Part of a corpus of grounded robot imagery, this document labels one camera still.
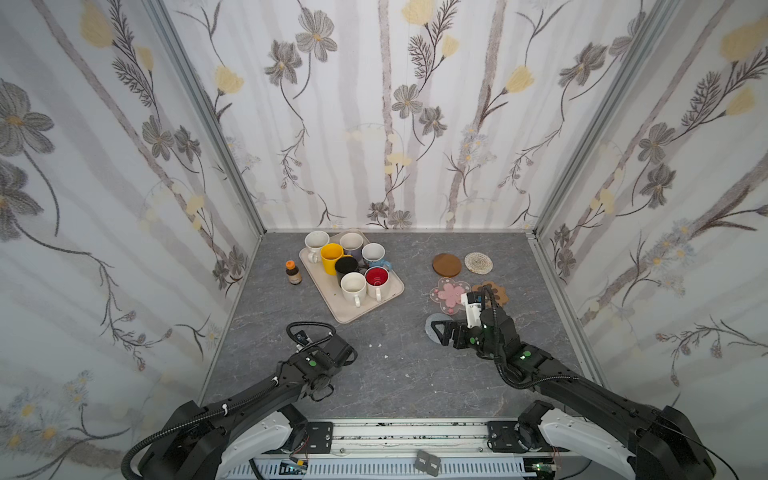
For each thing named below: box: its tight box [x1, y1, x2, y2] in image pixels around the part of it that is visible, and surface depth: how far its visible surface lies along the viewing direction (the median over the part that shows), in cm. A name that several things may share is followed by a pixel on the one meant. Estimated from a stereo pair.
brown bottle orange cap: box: [285, 260, 303, 285], surface depth 102 cm
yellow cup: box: [320, 243, 344, 276], surface depth 106 cm
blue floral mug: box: [361, 242, 392, 271], surface depth 103 cm
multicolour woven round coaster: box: [464, 252, 493, 275], surface depth 113 cm
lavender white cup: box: [340, 232, 364, 261], surface depth 107 cm
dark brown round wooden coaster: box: [432, 253, 462, 277], surface depth 114 cm
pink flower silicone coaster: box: [430, 277, 471, 315], surface depth 106 cm
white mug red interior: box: [365, 266, 390, 302], surface depth 100 cm
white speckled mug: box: [304, 230, 330, 264], surface depth 108 cm
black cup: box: [335, 256, 358, 287], surface depth 101 cm
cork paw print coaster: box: [472, 281, 509, 307], surface depth 103 cm
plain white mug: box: [340, 271, 367, 308], surface depth 96 cm
